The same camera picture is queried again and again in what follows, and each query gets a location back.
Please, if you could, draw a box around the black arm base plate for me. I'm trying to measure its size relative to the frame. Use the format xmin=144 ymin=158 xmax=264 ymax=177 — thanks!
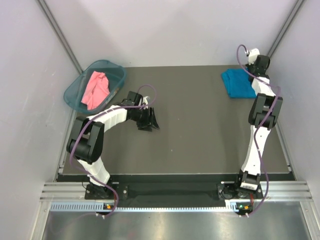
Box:
xmin=84 ymin=173 xmax=263 ymax=208

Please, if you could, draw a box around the blue t shirt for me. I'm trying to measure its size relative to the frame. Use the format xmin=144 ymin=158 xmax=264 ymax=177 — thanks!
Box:
xmin=221 ymin=68 xmax=256 ymax=99

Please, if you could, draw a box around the pink t shirt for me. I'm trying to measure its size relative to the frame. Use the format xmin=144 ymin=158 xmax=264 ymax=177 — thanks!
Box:
xmin=81 ymin=71 xmax=110 ymax=111

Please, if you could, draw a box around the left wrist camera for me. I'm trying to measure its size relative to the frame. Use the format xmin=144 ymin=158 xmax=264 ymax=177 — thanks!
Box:
xmin=122 ymin=91 xmax=152 ymax=110

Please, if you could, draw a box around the left aluminium frame post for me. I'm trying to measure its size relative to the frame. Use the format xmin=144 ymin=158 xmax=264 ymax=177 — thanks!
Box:
xmin=36 ymin=0 xmax=83 ymax=74

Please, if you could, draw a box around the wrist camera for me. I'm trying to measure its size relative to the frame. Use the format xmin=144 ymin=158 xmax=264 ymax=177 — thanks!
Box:
xmin=246 ymin=48 xmax=271 ymax=69
xmin=122 ymin=91 xmax=152 ymax=110

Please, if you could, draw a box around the aluminium front rail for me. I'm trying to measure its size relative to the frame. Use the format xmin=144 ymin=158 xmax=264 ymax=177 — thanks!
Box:
xmin=40 ymin=181 xmax=313 ymax=202

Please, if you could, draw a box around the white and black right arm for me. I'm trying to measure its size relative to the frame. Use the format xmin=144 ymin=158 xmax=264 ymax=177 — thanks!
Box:
xmin=233 ymin=63 xmax=283 ymax=199

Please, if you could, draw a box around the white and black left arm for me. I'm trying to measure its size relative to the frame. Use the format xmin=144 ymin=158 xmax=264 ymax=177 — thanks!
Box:
xmin=66 ymin=103 xmax=160 ymax=200

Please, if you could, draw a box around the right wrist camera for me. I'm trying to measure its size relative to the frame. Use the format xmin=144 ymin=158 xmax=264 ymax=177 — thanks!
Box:
xmin=246 ymin=48 xmax=271 ymax=69

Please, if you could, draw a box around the aluminium frame post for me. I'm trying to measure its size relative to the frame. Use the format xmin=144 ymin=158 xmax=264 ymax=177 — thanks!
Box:
xmin=267 ymin=0 xmax=306 ymax=59
xmin=36 ymin=0 xmax=83 ymax=74

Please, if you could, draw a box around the slotted grey cable duct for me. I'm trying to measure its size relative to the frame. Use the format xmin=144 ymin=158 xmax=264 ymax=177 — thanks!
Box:
xmin=50 ymin=202 xmax=251 ymax=213

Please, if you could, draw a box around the right aluminium frame post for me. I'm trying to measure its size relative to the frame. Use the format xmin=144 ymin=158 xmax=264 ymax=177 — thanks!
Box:
xmin=267 ymin=0 xmax=306 ymax=59

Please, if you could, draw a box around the teal plastic bin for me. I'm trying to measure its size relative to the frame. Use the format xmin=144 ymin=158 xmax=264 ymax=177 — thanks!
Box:
xmin=63 ymin=59 xmax=127 ymax=115

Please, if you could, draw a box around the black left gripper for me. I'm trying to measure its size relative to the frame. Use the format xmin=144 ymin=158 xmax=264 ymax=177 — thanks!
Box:
xmin=130 ymin=106 xmax=159 ymax=132

